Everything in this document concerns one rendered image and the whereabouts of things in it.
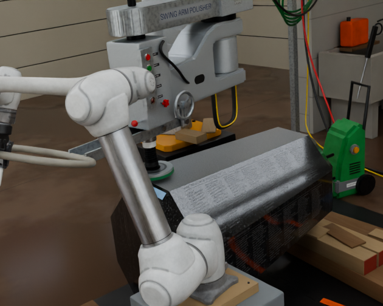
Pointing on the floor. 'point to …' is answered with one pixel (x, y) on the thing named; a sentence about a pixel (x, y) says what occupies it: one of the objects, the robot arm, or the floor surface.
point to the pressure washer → (349, 153)
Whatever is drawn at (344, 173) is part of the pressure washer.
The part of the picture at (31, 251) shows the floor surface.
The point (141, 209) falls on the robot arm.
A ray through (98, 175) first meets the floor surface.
